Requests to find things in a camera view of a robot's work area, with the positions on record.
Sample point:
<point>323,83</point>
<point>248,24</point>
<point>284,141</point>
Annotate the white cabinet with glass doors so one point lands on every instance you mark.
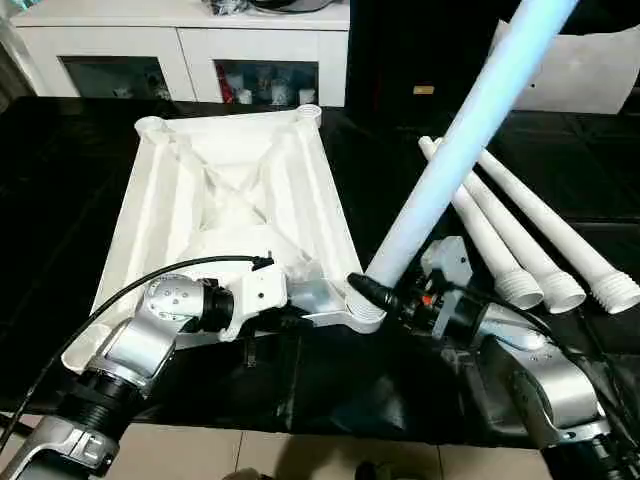
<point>120,40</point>

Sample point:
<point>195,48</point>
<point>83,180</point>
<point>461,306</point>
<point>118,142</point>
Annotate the small white jar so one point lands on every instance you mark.
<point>245,97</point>
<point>308,96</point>

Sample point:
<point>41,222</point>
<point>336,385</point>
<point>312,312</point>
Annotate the black box with yellow label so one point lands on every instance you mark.
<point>400,50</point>

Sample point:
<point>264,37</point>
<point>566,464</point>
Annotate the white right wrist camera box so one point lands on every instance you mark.
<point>447,262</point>

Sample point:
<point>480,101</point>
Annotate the white plastic table top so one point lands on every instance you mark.
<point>220,190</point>

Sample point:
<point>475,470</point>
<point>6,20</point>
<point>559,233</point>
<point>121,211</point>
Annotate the dark grey robot foot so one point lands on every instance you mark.
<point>245,473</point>
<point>378,471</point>

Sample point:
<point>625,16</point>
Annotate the white plastic bag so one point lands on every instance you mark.
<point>600,75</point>

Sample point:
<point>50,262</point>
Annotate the small red bottle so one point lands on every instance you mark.
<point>228,92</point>

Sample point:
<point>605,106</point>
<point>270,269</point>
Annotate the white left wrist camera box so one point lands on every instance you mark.
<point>260,290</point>

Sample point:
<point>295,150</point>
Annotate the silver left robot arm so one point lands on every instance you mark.
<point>140,340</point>

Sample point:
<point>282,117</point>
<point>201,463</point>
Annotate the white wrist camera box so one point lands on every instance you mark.
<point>447,262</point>
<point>260,290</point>

